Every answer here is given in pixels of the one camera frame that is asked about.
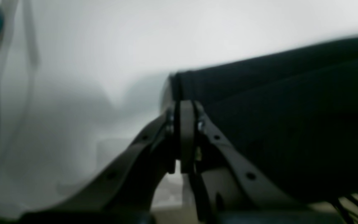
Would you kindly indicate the black T-shirt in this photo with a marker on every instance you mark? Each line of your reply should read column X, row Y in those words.
column 293, row 114

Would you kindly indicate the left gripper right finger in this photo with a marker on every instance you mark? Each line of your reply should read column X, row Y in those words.
column 227, row 187

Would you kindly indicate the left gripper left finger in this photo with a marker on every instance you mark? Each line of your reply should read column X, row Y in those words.
column 124, row 190

